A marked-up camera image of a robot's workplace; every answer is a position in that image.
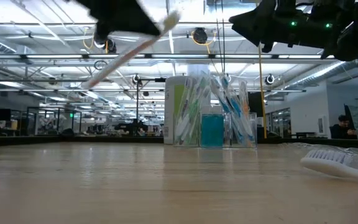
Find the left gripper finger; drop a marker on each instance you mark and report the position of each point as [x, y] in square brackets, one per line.
[120, 15]

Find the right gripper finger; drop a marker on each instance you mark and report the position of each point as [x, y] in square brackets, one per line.
[256, 25]

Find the orange white toothbrush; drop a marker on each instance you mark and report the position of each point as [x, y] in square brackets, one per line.
[129, 54]
[245, 105]

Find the green white toothbrush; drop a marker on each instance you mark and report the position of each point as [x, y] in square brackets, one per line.
[194, 112]

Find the purple white toothbrush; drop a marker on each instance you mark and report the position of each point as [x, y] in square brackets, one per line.
[322, 163]
[182, 124]

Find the long ceiling light bar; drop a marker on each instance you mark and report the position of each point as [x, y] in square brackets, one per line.
[197, 57]

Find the black boom stand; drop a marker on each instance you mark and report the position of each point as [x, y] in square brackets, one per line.
[137, 102]

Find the person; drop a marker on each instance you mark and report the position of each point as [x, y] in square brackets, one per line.
[342, 130]

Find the white green wipes canister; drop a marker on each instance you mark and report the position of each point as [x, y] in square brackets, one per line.
[171, 118]

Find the dark wall monitor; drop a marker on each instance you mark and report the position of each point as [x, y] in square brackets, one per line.
[256, 104]

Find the black cage frame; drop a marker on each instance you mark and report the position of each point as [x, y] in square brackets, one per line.
[42, 108]

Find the black aluminium table frame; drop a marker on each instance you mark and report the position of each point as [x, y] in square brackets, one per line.
[26, 140]

